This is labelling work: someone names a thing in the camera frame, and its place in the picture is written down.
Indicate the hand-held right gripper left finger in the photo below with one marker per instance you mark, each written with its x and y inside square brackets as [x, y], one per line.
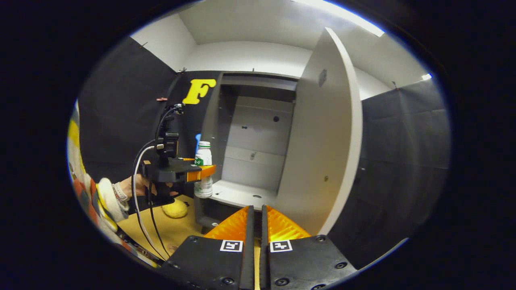
[248, 262]

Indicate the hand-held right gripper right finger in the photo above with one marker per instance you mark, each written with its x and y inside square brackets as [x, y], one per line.
[264, 262]

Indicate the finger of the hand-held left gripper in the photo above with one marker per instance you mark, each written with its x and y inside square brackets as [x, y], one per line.
[193, 174]
[187, 159]

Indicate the white bottle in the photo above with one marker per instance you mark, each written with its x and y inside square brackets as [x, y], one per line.
[203, 155]

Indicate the beige cabinet door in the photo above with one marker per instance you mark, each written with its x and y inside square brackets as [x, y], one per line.
[322, 141]

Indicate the yellow lumpy object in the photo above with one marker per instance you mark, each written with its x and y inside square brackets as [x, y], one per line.
[175, 210]

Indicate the white wristband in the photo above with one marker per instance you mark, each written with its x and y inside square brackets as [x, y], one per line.
[121, 192]

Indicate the colourful striped garment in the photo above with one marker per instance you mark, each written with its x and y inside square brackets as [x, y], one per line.
[78, 161]

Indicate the black backdrop cloth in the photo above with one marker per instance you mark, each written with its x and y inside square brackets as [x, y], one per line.
[403, 161]

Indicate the long ceiling light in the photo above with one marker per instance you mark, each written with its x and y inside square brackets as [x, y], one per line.
[342, 16]

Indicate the small ceiling light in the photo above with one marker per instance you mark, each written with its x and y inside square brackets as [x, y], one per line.
[426, 76]

